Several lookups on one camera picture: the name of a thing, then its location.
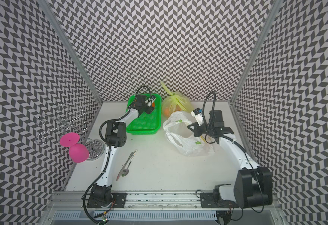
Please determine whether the pink plastic cup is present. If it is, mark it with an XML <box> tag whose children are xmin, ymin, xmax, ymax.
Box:
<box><xmin>59</xmin><ymin>132</ymin><xmax>90</xmax><ymax>163</ymax></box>

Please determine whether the metal wire rack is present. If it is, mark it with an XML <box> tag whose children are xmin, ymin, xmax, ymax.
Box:
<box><xmin>35</xmin><ymin>103</ymin><xmax>88</xmax><ymax>145</ymax></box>

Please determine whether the white printed plastic bag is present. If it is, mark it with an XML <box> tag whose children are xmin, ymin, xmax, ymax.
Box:
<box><xmin>163</xmin><ymin>111</ymin><xmax>215</xmax><ymax>157</ymax></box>

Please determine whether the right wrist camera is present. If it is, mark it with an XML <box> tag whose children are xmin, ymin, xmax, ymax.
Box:
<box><xmin>191</xmin><ymin>108</ymin><xmax>204</xmax><ymax>126</ymax></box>

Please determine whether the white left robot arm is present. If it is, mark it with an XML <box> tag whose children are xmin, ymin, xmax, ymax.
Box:
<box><xmin>82</xmin><ymin>94</ymin><xmax>158</xmax><ymax>208</ymax></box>

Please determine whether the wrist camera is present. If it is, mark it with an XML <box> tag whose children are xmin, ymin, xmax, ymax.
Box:
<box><xmin>191</xmin><ymin>108</ymin><xmax>204</xmax><ymax>126</ymax></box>
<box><xmin>149</xmin><ymin>95</ymin><xmax>156</xmax><ymax>104</ymax></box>

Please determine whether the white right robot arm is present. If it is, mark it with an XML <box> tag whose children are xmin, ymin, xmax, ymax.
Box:
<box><xmin>187</xmin><ymin>108</ymin><xmax>273</xmax><ymax>209</ymax></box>

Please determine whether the metal spoon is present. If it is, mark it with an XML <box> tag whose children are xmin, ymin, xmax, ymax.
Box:
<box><xmin>121</xmin><ymin>150</ymin><xmax>138</xmax><ymax>177</ymax></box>

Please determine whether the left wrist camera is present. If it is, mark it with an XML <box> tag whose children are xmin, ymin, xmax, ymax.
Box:
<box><xmin>149</xmin><ymin>95</ymin><xmax>156</xmax><ymax>104</ymax></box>

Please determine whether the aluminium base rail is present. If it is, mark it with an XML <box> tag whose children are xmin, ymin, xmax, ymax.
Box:
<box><xmin>38</xmin><ymin>191</ymin><xmax>288</xmax><ymax>225</ymax></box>

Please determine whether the metal knife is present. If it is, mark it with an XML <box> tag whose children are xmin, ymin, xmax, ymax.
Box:
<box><xmin>116</xmin><ymin>151</ymin><xmax>137</xmax><ymax>181</ymax></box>

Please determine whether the green plastic basket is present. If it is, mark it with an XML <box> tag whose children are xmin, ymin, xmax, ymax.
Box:
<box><xmin>126</xmin><ymin>94</ymin><xmax>162</xmax><ymax>135</ymax></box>

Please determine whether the round metal strainer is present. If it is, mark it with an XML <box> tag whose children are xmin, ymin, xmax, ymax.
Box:
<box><xmin>84</xmin><ymin>138</ymin><xmax>105</xmax><ymax>161</ymax></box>

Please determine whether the yellow-green plastic bag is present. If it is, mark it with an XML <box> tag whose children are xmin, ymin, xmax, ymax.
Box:
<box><xmin>161</xmin><ymin>82</ymin><xmax>194</xmax><ymax>118</ymax></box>

